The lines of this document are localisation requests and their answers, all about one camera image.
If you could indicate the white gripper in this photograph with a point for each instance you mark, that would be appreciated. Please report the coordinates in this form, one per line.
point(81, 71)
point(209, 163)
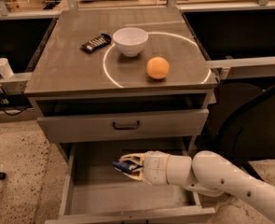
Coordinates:
point(155, 167)

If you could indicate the blue rxbar blueberry bar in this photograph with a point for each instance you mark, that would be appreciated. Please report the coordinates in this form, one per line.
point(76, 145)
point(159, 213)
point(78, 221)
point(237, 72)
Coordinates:
point(126, 167)

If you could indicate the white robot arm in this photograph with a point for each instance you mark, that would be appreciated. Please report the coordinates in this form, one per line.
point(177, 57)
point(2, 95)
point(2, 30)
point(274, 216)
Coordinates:
point(206, 173)

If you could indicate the open middle drawer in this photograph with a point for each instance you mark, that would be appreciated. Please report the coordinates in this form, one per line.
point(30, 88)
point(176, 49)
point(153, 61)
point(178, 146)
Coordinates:
point(95, 193)

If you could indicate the grey top drawer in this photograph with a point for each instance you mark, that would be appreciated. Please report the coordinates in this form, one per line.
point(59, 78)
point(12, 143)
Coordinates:
point(84, 128)

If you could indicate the grey drawer cabinet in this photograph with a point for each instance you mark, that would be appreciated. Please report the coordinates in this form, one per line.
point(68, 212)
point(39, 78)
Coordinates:
point(69, 81)

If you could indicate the orange ball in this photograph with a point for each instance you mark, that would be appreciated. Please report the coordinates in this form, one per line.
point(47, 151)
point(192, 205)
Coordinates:
point(157, 68)

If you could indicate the black office chair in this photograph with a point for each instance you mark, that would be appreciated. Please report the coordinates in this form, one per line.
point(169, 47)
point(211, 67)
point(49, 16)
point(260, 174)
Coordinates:
point(241, 124)

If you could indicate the white bowl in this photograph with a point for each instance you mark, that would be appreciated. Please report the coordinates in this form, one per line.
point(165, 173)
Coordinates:
point(130, 41)

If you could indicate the black snack bar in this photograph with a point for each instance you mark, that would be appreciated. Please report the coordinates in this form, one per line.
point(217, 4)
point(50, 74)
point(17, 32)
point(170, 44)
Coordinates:
point(98, 42)

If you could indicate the white paper cup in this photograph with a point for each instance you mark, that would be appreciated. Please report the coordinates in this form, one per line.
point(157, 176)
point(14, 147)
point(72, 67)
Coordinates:
point(5, 69)

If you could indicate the black drawer handle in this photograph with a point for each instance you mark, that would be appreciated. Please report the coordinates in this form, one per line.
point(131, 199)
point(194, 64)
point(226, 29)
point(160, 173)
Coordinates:
point(126, 126)

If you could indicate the grey side shelf rail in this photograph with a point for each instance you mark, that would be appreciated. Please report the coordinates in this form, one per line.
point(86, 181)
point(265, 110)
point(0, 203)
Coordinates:
point(244, 68)

